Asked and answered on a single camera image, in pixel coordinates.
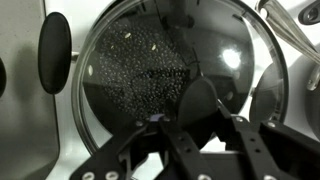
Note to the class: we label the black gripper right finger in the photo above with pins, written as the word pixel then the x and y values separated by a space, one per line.
pixel 273 150

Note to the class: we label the white electric stove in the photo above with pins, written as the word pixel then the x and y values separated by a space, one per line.
pixel 66 150

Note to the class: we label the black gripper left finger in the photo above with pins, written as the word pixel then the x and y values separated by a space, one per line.
pixel 150 150

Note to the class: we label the glass lid with black knob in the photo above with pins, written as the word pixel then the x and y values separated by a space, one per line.
pixel 196 103

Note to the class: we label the small black frying pan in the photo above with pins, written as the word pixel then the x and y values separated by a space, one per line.
pixel 311 13

